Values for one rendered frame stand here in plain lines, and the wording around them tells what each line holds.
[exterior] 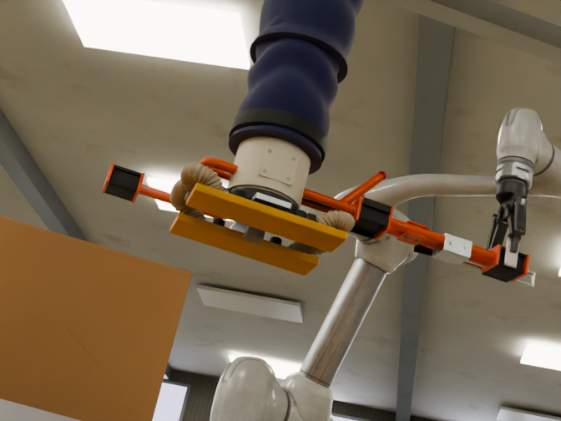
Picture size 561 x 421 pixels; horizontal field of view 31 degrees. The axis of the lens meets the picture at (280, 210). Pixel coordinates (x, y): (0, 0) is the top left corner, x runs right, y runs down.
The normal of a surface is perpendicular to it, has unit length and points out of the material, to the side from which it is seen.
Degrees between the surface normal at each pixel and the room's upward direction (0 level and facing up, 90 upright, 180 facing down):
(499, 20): 90
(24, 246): 90
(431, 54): 180
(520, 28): 90
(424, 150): 180
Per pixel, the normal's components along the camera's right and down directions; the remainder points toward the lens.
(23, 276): 0.25, -0.34
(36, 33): -0.21, 0.89
